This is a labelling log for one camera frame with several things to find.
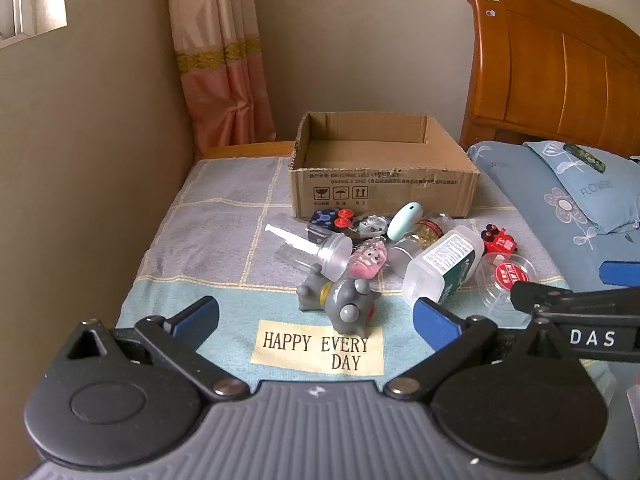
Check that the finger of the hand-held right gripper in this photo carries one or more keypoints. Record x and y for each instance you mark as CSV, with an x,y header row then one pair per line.
x,y
620,274
575,300

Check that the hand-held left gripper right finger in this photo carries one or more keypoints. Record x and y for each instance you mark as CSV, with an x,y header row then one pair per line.
x,y
434,321

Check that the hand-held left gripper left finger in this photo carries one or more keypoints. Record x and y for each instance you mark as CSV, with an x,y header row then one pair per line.
x,y
197,314

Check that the white plastic bottle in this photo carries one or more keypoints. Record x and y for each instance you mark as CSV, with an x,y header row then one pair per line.
x,y
442,265

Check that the clear jar with white lid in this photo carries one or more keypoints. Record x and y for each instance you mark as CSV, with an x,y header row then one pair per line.
x,y
402,255

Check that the grey cartoon toy figure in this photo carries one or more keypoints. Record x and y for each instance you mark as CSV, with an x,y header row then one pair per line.
x,y
345,302

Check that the small red wheeled toy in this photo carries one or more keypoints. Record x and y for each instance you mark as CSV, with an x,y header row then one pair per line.
x,y
343,220

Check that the cardboard box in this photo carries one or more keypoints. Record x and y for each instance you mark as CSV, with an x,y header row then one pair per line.
x,y
380,185

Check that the clear lid red label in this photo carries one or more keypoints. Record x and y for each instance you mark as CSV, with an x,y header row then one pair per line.
x,y
507,272

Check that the checked printed cloth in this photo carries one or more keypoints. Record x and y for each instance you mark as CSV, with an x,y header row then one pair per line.
x,y
215,240

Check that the blue floral pillow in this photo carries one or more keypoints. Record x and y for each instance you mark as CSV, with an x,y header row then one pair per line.
x,y
515,195
585,195

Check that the red toy car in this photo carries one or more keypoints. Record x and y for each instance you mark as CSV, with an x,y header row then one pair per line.
x,y
500,242

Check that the mint green oval case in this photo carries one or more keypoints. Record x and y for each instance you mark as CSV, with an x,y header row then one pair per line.
x,y
404,220

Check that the dark patterned flat case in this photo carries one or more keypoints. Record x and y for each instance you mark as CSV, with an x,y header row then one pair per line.
x,y
585,158

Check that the clear pump bottle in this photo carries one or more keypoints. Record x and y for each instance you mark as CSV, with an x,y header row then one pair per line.
x,y
332,255

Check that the wooden headboard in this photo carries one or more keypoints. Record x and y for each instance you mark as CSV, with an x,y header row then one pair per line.
x,y
550,60

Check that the pink curtain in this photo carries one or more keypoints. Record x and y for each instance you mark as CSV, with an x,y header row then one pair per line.
x,y
220,60

